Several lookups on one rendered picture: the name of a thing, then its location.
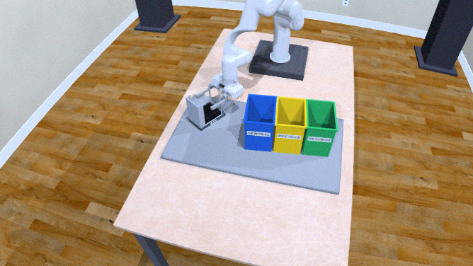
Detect blue open bin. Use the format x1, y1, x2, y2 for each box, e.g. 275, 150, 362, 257
244, 94, 277, 152

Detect green bin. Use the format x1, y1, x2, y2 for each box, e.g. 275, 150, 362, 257
302, 99, 338, 157

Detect yellow bin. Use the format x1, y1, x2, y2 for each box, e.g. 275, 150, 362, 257
273, 96, 307, 154

